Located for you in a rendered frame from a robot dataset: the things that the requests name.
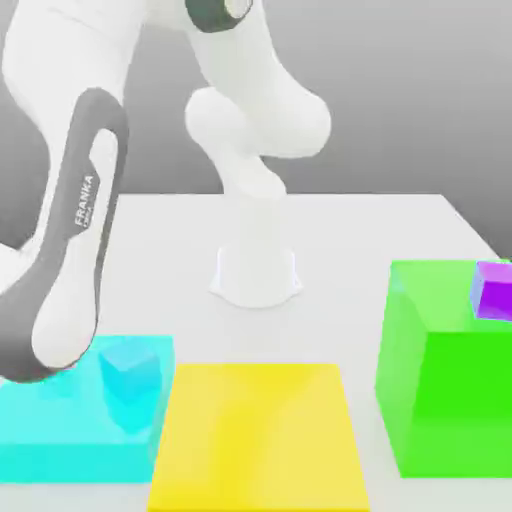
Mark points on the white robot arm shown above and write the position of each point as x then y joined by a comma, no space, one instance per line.
248,132

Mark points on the small cyan cube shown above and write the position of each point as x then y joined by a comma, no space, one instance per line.
130,384

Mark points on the small purple cube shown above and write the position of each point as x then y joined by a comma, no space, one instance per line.
496,298

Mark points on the large yellow box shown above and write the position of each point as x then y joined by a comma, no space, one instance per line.
256,436

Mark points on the large green box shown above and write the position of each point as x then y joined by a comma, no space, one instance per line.
448,400

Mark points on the large cyan box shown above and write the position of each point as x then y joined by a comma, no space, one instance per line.
72,432

